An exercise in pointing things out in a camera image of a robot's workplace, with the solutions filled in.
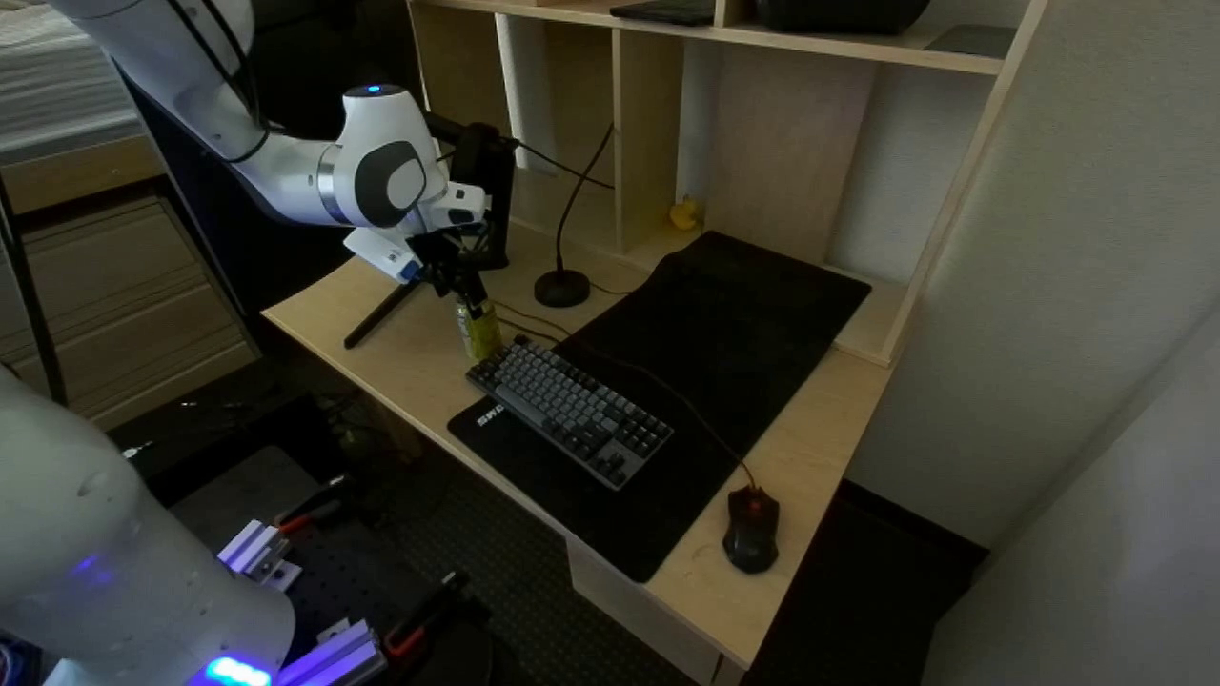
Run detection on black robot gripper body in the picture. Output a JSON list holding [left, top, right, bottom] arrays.
[[406, 224, 495, 293]]

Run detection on yellow green soda can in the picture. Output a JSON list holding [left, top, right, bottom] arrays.
[[455, 298, 504, 373]]

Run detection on black monitor stand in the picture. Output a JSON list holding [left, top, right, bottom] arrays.
[[339, 278, 425, 354]]

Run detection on black headphones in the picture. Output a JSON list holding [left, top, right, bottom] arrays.
[[429, 116, 518, 270]]

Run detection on grey mechanical keyboard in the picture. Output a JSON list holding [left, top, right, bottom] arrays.
[[463, 333, 679, 496]]

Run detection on black curved monitor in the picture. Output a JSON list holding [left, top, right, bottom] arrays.
[[129, 0, 429, 318]]

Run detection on black desk mat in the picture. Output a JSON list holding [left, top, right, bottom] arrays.
[[447, 231, 875, 587]]

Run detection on flat black device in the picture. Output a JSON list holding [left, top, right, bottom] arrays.
[[606, 0, 716, 31]]

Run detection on purple lit electronic box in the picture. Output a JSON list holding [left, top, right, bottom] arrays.
[[212, 514, 305, 594], [269, 617, 383, 686]]

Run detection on light wooden drawer cabinet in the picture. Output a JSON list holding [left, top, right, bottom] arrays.
[[0, 128, 268, 431]]

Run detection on light wooden desk shelf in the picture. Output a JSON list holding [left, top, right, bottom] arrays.
[[404, 0, 1059, 373]]

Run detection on black red computer mouse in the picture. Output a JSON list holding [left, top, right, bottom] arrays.
[[719, 486, 780, 577]]

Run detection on thin black stand pole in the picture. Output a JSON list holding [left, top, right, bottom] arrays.
[[0, 176, 67, 413]]

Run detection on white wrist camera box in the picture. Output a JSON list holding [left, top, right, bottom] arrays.
[[339, 224, 425, 286]]

